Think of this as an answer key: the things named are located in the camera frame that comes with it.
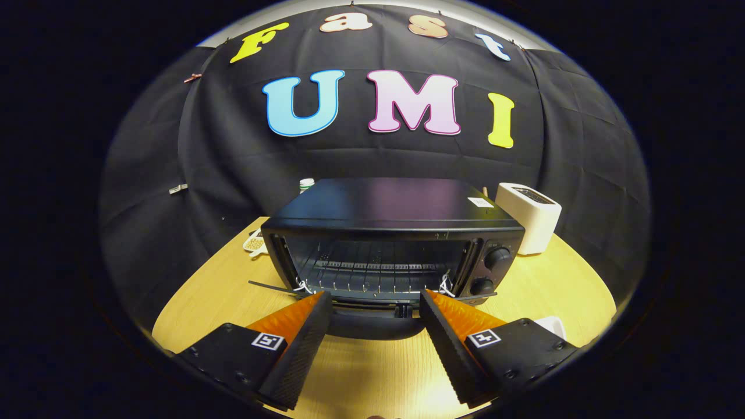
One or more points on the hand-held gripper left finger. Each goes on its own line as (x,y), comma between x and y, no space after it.
(300,355)

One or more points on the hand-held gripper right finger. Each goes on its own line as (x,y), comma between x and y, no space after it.
(448,355)

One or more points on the white square plate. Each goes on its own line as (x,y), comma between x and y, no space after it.
(553,326)

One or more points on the black toaster oven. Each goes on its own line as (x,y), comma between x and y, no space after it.
(378,203)

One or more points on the white pop-up toaster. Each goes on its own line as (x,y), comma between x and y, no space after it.
(535,227)

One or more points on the small white dish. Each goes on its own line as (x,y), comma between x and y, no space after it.
(254,243)

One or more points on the small white bottle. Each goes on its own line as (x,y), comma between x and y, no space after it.
(307,185)

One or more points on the black backdrop cloth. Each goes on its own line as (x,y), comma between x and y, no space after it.
(174,203)

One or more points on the white clip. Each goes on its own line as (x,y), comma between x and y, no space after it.
(178,188)

